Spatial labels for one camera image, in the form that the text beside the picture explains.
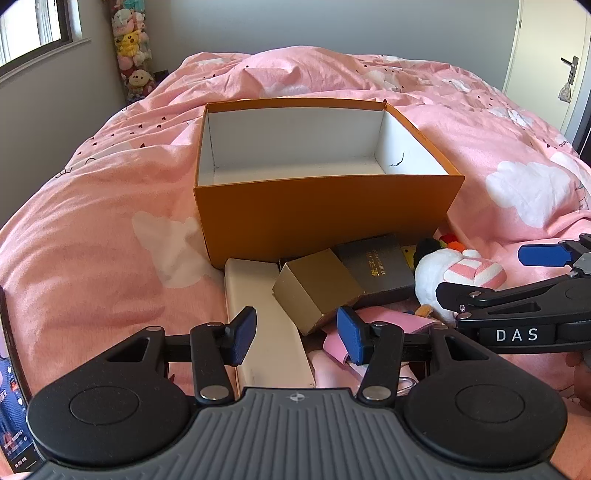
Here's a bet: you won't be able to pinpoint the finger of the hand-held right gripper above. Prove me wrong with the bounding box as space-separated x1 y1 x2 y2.
518 233 591 278
436 274 591 324

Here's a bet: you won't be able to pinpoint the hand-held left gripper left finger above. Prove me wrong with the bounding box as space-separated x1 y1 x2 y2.
95 306 257 407

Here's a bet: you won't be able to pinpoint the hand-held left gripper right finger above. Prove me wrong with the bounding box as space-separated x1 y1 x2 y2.
337 306 497 408

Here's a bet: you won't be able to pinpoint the long white box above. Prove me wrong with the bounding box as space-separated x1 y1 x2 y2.
224 258 317 388

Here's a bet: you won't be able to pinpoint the pink fabric pouch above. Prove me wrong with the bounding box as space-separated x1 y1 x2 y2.
307 306 446 393

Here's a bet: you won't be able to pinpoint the gold cardboard box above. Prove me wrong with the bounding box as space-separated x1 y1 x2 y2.
272 248 366 335

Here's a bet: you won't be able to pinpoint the orange cardboard box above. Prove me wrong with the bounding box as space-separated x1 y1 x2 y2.
193 97 466 271

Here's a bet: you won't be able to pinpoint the person's right hand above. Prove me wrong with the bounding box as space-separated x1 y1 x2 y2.
570 351 591 402

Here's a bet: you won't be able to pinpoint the white and pink plush toy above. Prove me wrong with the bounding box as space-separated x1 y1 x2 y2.
413 237 509 324

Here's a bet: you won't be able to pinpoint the dark grey box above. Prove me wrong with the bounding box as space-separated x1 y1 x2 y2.
333 233 416 306

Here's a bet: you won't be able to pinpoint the pink printed blanket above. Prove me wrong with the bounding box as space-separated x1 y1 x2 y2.
0 46 591 480

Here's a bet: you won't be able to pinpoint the white door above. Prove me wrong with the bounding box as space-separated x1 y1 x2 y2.
502 0 591 155

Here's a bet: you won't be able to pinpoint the dark-framed screen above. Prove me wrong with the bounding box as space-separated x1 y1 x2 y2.
0 285 43 477

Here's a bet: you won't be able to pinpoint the stack of plush toys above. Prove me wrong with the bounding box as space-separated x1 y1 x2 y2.
112 0 156 101

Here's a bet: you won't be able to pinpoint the window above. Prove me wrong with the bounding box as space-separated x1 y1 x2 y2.
0 0 89 80

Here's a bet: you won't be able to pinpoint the black door handle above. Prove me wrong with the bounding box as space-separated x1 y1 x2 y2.
560 55 581 86

